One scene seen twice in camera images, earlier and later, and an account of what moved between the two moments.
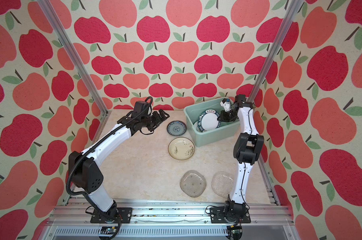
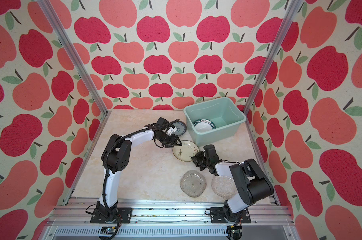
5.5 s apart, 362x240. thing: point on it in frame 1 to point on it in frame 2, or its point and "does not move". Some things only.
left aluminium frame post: (50, 11) does not move
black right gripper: (222, 117) to (195, 158)
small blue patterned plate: (176, 128) does not move
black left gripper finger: (151, 128) to (177, 141)
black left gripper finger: (161, 117) to (168, 126)
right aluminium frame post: (275, 49) does not move
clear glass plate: (222, 183) does not move
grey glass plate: (193, 183) does not move
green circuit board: (108, 230) does not move
